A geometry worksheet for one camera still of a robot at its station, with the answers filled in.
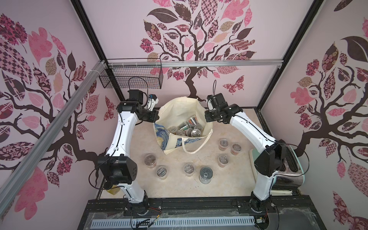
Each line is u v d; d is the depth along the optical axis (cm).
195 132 95
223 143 92
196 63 94
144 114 66
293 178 88
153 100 72
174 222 70
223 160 85
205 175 77
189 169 81
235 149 90
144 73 95
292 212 72
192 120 98
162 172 80
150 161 85
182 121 102
